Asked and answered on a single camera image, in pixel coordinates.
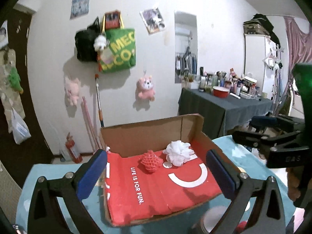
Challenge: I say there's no black bag on wall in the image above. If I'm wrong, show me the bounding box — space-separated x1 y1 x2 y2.
74 17 101 62

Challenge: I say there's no pink curtain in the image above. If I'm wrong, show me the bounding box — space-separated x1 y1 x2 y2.
275 16 312 108

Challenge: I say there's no red bowl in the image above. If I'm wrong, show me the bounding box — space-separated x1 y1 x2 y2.
213 86 230 98

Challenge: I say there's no white wardrobe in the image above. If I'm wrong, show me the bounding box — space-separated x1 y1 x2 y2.
244 34 280 100

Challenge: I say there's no photo poster on wall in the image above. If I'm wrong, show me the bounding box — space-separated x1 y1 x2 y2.
140 7 166 35

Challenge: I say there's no green tote bag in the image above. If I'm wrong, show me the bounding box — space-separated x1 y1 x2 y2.
97 12 136 74

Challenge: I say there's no green plush toy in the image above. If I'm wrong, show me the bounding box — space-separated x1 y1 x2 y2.
7 67 24 94

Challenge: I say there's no white plastic bag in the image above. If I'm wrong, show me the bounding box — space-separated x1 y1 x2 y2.
11 108 31 145

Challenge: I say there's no small white plush toy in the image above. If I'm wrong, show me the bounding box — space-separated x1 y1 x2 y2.
94 34 109 52

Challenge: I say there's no light blue table cloth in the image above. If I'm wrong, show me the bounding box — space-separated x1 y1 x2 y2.
15 135 300 234

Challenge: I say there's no pink plush on wall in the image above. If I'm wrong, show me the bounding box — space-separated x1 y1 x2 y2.
136 76 155 101

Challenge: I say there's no red fire extinguisher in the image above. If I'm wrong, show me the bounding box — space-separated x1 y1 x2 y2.
65 132 82 163

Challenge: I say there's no suitcase on wardrobe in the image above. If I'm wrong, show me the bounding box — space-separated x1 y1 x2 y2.
243 19 270 35

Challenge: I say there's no cardboard box red inside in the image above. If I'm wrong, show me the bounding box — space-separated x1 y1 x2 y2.
100 114 222 227

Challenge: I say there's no gloved hand holding gripper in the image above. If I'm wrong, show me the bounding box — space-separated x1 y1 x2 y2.
286 168 301 202

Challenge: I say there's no pale pink plush toy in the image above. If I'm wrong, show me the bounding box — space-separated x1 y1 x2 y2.
65 77 80 106

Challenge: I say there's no dark grey covered table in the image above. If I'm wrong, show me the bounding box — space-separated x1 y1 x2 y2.
178 88 273 139

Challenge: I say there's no white mesh bath pouf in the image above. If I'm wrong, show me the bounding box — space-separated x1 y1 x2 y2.
162 140 195 167

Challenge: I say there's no blue poster on wall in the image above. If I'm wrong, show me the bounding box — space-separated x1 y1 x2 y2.
70 0 90 20

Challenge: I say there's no red foam net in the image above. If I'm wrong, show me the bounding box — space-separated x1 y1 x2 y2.
140 150 163 173

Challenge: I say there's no wall mirror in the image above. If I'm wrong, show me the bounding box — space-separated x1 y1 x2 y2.
175 12 198 83

